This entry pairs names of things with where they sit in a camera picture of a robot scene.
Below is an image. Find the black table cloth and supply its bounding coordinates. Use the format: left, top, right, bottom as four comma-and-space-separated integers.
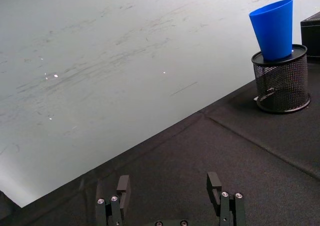
0, 56, 320, 226

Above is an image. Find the black mesh pen holder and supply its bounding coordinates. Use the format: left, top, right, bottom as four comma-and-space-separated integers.
251, 44, 312, 114

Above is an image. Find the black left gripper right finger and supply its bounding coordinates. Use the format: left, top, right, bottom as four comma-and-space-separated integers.
206, 172, 248, 226

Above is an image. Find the pale wall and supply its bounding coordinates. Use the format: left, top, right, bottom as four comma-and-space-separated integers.
0, 0, 320, 208

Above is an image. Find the blue plastic cup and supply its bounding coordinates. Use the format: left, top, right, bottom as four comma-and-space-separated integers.
248, 0, 294, 61

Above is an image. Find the black box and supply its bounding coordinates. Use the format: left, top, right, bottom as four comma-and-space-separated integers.
300, 10, 320, 59

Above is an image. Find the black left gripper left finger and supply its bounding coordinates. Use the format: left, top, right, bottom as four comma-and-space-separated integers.
95, 174, 131, 226

